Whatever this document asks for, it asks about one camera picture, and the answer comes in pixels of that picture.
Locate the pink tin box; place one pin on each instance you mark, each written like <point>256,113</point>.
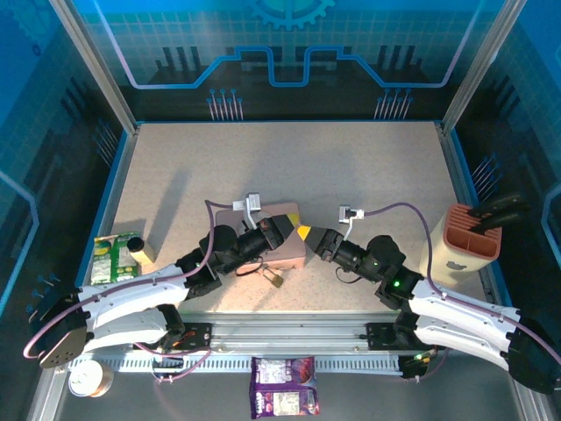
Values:
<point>289,254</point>

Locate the brass padlock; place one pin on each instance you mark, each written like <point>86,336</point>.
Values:
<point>276,280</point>

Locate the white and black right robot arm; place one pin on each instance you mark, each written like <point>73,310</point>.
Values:
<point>460,316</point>

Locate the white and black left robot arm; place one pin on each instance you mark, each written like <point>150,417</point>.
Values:
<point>131,298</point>

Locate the cream knife block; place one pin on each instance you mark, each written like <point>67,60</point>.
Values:
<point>451,259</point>

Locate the cream bottle with black cap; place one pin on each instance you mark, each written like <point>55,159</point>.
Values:
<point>141,252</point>

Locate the green snack packet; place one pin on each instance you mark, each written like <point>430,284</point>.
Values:
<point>111,259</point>

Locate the purple snack packet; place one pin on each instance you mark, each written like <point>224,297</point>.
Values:
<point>282,388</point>

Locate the metal tin can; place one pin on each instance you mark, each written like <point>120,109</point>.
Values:
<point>90,378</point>

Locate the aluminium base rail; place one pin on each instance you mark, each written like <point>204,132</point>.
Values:
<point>285,331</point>

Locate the aluminium frame post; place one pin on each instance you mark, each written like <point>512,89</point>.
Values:
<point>94,66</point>
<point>480,66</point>

